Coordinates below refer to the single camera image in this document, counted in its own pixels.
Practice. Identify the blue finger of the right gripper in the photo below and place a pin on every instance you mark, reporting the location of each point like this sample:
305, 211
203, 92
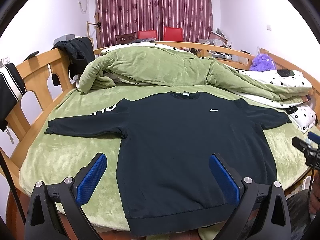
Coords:
314, 137

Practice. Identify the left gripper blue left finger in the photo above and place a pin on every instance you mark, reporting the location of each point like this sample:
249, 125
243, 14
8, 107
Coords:
43, 220

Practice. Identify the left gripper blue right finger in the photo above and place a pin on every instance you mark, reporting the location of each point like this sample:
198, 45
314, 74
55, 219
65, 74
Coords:
272, 220

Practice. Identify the black long sleeve sweatshirt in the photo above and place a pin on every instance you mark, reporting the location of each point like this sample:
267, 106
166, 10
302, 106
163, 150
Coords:
163, 174

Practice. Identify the person right hand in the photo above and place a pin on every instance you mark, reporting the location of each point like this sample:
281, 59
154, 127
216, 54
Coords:
315, 196

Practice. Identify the white floral pillow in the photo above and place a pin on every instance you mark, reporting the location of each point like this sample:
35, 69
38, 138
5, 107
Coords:
303, 116

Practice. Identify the green plush bed sheet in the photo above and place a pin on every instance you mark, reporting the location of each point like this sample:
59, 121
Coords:
51, 158

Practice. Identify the purple plush toy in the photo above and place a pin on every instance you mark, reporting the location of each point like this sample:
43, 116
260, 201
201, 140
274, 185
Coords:
261, 63

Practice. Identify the black white striped garment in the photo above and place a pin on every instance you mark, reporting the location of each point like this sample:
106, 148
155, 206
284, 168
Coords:
12, 90

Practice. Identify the cluttered desk items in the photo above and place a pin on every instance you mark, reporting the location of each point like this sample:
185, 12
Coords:
218, 39

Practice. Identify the black phone on headboard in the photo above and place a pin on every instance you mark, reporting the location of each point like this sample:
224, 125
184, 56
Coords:
31, 55

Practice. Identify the black garment on headboard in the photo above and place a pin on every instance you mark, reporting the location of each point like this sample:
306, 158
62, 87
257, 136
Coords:
80, 52

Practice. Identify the green plush comforter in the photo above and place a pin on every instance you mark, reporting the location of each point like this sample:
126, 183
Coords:
156, 64

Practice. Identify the wooden coat rack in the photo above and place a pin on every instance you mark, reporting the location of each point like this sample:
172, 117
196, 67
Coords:
94, 30

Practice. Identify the dark wooden chair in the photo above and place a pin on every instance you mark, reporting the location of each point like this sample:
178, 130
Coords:
125, 38

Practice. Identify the red chair left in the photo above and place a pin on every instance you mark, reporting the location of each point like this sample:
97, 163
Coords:
147, 34

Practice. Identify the maroon floral curtain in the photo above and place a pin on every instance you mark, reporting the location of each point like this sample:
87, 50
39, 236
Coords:
119, 17

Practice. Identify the wooden bed frame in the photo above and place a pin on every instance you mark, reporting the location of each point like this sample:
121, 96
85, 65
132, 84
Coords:
35, 73

